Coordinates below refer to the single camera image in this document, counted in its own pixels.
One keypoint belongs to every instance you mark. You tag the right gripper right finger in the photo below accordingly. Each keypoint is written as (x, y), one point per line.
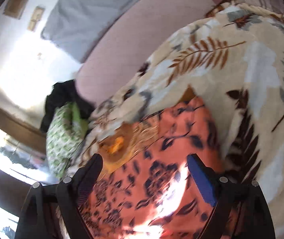
(205, 178)

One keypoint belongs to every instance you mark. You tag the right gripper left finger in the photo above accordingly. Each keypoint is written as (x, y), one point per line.
(85, 178)

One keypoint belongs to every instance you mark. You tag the orange floral garment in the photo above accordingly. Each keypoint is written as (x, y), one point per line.
(153, 195)

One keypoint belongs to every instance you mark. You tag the green patterned pillow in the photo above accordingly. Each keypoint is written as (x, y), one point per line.
(66, 132)

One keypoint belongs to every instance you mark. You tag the stained glass wooden door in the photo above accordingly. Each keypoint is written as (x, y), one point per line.
(22, 163)

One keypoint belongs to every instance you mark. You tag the black cloth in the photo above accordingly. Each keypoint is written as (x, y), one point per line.
(62, 93)

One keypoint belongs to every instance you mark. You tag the cream leaf-pattern blanket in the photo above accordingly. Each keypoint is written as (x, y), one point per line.
(233, 61)

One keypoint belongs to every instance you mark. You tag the grey pillow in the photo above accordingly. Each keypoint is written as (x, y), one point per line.
(76, 26)

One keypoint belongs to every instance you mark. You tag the pink bed headboard cushion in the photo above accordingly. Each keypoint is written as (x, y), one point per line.
(124, 48)

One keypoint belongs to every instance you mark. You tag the beige wall switch plate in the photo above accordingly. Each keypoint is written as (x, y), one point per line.
(35, 18)

